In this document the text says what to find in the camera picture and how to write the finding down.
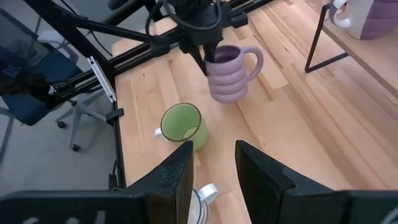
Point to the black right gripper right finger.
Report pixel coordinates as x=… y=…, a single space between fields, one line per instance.
x=264 y=186

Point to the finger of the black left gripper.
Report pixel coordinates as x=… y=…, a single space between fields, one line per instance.
x=211 y=53
x=199 y=60

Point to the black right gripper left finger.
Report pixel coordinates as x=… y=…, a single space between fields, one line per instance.
x=168 y=186

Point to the lilac ribbed mug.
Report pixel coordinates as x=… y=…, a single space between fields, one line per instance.
x=227 y=81

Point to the white mug with blue leaves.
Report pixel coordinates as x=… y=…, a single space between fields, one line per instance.
x=206 y=193

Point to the green and white mug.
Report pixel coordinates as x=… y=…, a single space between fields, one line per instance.
x=183 y=124

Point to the blue office chair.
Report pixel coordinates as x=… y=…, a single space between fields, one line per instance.
x=31 y=112

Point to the white metal frame plate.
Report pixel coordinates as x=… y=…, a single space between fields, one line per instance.
x=102 y=81

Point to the black aluminium table frame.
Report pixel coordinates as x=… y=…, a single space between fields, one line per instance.
x=62 y=27

